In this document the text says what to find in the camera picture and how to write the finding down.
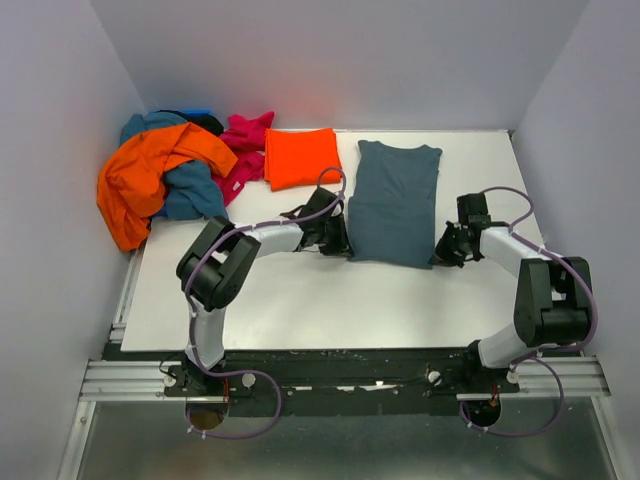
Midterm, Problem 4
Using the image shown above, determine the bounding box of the grey-blue t-shirt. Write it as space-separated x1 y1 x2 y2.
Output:
347 140 442 269

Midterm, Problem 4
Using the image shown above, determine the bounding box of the orange t-shirt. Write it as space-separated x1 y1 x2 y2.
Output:
264 128 342 191
96 122 238 252

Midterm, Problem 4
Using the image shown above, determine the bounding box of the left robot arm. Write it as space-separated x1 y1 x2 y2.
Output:
176 187 354 378

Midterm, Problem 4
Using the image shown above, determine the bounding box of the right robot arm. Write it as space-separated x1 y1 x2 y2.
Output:
430 187 598 383

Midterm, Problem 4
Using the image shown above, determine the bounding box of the magenta t-shirt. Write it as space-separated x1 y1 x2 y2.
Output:
216 111 275 206

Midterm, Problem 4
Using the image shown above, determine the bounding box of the teal blue t-shirt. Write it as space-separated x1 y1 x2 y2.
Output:
119 110 227 220

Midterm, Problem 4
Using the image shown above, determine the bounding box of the black garment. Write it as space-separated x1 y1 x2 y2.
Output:
192 114 224 136

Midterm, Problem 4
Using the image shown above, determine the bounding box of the crumpled orange t-shirt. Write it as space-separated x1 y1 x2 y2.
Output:
96 122 238 252

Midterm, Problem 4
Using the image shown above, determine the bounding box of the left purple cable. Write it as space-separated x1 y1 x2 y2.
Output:
182 166 347 440

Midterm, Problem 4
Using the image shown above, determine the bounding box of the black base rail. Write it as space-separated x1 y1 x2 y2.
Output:
164 344 521 417

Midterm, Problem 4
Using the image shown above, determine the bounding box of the aluminium extrusion frame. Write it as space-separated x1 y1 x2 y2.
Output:
60 241 615 479

